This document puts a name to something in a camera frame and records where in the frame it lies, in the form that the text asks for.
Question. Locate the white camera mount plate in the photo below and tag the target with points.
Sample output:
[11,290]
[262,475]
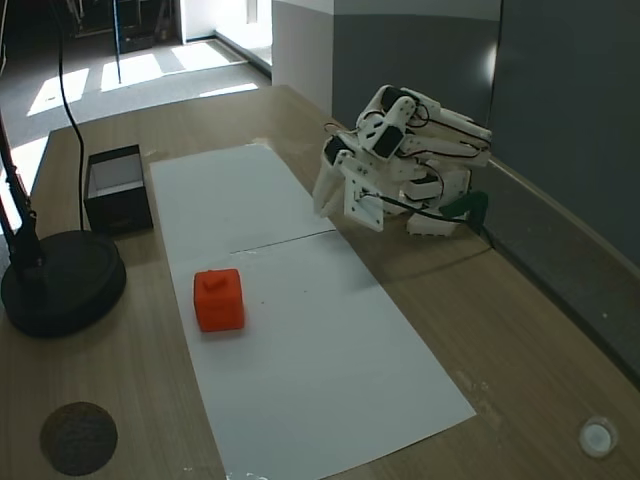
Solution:
[365,195]

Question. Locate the blue pole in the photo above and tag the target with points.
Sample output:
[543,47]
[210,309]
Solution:
[117,40]

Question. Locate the grey desk partition panel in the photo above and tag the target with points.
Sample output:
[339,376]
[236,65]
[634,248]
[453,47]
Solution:
[565,150]

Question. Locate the dark brown open box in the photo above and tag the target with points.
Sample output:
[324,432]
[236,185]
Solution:
[117,200]

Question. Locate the black lamp pole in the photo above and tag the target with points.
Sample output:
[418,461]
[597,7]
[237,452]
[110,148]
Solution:
[22,220]

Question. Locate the black round lamp base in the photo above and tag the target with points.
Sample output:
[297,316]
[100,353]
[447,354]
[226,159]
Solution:
[62,285]

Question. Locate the white round desk cap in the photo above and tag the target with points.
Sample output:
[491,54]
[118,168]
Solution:
[597,436]

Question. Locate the green table clamp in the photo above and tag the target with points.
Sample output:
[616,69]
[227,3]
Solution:
[470,204]

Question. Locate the orange cube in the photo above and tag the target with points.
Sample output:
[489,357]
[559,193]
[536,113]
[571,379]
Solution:
[219,300]

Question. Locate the white paper sheet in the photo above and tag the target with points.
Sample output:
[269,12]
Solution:
[230,200]
[320,360]

